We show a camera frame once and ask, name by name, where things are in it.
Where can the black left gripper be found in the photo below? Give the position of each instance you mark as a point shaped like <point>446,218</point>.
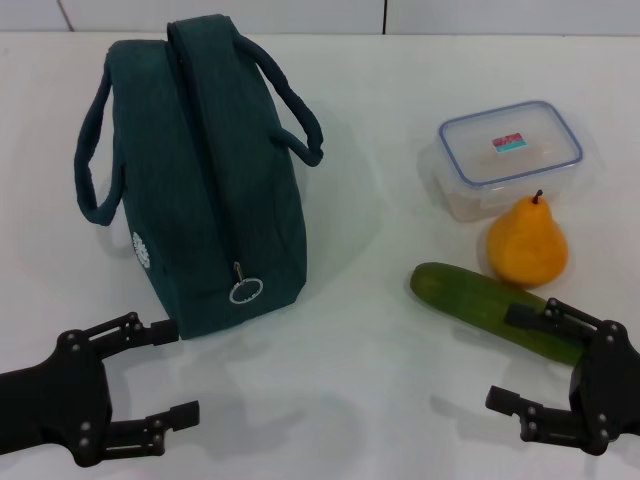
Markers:
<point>60,395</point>

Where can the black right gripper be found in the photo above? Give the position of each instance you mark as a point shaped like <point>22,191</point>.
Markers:
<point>610,390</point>

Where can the green cucumber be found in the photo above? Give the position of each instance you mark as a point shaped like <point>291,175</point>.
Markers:
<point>465,295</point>

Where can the orange pear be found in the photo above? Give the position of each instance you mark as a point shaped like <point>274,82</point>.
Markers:
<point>525,245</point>

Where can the dark teal insulated lunch bag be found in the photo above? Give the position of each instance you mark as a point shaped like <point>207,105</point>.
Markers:
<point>200,200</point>

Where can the clear plastic box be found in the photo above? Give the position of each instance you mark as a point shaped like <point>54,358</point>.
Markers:
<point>510,170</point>

